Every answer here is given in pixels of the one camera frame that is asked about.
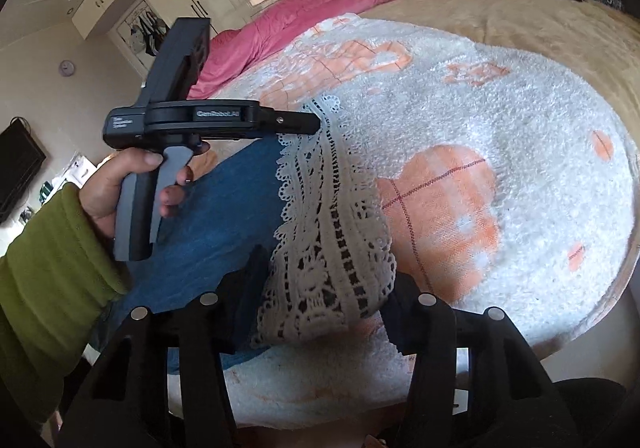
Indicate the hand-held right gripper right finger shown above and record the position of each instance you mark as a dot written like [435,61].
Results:
[430,328]

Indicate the round wall clock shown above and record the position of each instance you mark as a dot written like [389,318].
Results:
[66,67]

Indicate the pink duvet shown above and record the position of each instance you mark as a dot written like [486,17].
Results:
[320,13]

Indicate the person's left hand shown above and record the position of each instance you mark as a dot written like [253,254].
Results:
[107,188]

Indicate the white orange fleece blanket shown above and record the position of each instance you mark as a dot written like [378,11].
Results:
[500,128]

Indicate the black television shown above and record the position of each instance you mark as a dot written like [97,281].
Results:
[17,168]

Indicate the white drawer cabinet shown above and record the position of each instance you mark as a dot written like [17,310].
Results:
[67,175]

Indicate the hanging bags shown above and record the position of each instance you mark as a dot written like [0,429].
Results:
[145,30]

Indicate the blue denim pants lace trim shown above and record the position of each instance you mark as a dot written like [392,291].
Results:
[225,223]

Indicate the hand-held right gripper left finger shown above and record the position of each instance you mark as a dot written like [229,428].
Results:
[200,328]

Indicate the beige bed sheet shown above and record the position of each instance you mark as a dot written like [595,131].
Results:
[525,13]

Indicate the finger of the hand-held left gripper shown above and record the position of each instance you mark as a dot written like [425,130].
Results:
[295,123]

